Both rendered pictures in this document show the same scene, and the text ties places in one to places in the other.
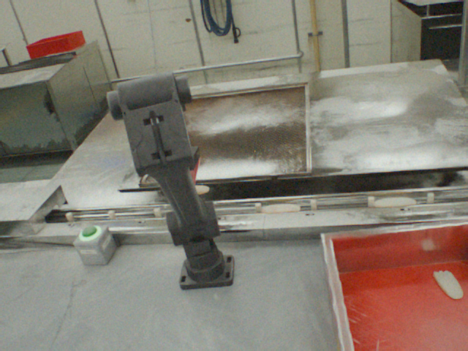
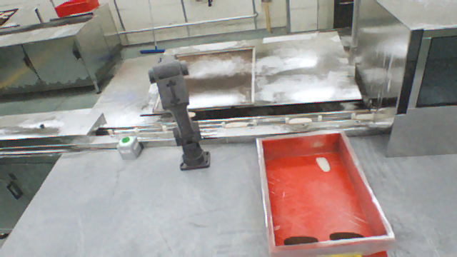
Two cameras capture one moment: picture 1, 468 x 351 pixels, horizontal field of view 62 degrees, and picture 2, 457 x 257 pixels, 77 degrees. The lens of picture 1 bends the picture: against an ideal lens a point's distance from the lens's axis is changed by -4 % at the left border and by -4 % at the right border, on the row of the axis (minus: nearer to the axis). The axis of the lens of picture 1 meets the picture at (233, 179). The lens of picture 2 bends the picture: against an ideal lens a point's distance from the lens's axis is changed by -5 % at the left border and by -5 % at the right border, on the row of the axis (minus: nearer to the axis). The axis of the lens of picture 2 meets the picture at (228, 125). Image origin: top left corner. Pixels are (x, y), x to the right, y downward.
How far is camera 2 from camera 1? 0.32 m
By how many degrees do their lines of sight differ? 6
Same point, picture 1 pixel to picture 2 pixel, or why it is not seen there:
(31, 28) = not seen: outside the picture
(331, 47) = (278, 9)
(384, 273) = (290, 159)
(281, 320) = (235, 184)
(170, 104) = (178, 77)
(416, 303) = (305, 173)
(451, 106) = (338, 63)
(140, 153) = (164, 101)
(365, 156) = (285, 93)
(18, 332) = (88, 197)
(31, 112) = (63, 58)
